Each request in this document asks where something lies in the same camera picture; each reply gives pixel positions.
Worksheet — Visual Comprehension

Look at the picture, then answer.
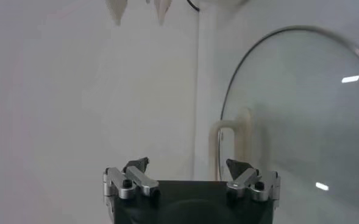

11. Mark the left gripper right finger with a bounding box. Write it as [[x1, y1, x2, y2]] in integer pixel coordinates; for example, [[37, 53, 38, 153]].
[[226, 158, 281, 202]]

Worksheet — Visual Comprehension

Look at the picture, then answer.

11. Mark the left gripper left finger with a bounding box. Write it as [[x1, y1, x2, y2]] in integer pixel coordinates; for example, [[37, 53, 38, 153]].
[[102, 156, 160, 208]]

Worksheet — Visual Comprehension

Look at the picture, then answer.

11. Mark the thin black usb cable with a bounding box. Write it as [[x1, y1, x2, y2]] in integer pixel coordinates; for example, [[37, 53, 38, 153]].
[[187, 0, 201, 13]]

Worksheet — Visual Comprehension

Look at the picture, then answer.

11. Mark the glass pot lid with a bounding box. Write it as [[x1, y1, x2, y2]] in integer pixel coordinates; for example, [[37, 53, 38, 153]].
[[208, 26, 359, 224]]

